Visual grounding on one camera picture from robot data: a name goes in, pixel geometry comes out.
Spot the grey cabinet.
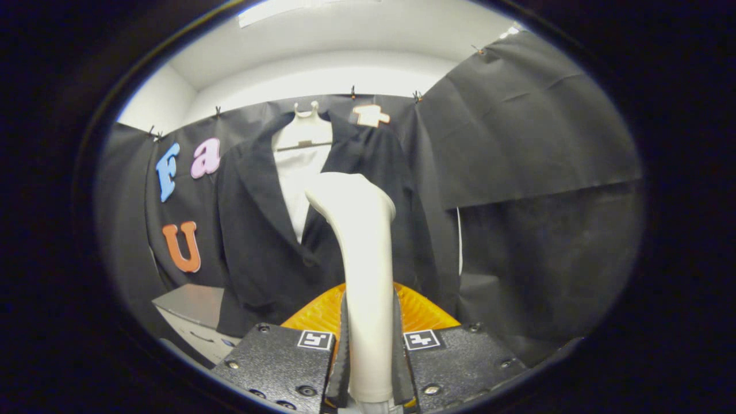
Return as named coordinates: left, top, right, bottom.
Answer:
left=151, top=283, right=243, bottom=366

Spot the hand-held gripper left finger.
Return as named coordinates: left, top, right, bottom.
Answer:
left=210, top=283, right=352, bottom=414

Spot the black suit jacket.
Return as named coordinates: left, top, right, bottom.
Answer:
left=216, top=109, right=461, bottom=340

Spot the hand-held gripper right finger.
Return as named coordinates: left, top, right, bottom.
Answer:
left=393, top=282, right=527, bottom=414

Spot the black backdrop cloth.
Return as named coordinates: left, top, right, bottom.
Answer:
left=95, top=30, right=645, bottom=369

